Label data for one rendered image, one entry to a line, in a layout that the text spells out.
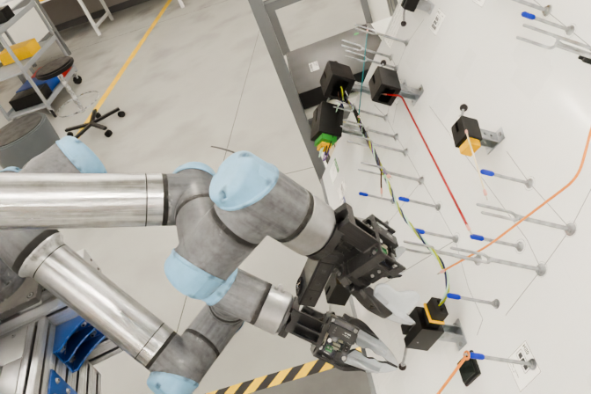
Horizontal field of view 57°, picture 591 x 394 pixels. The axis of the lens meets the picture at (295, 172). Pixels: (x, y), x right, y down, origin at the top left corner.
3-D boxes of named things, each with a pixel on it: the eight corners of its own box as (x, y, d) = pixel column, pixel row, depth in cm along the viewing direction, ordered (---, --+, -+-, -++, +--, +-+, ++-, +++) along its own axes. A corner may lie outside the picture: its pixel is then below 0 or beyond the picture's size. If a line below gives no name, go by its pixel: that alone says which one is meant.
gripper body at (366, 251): (410, 273, 72) (349, 232, 66) (361, 303, 76) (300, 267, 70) (397, 230, 78) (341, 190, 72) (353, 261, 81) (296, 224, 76)
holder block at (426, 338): (421, 328, 91) (400, 325, 90) (437, 309, 87) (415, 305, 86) (427, 351, 88) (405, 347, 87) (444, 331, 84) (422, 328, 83)
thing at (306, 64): (300, 113, 173) (293, 95, 169) (289, 69, 202) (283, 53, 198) (398, 78, 170) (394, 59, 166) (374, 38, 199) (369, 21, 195)
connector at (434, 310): (428, 317, 88) (418, 315, 87) (443, 297, 85) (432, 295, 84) (434, 332, 85) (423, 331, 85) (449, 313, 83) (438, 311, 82)
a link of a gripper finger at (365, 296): (392, 321, 74) (348, 279, 72) (383, 325, 74) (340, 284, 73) (393, 298, 78) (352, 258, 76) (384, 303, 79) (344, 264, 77)
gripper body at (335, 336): (345, 374, 87) (277, 341, 87) (338, 362, 95) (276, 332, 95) (364, 329, 88) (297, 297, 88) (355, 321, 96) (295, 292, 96)
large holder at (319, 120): (373, 86, 149) (324, 72, 146) (369, 143, 143) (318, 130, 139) (362, 97, 155) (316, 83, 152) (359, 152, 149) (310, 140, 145)
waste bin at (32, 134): (43, 225, 390) (-12, 157, 355) (31, 202, 425) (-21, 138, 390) (98, 188, 405) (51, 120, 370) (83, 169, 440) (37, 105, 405)
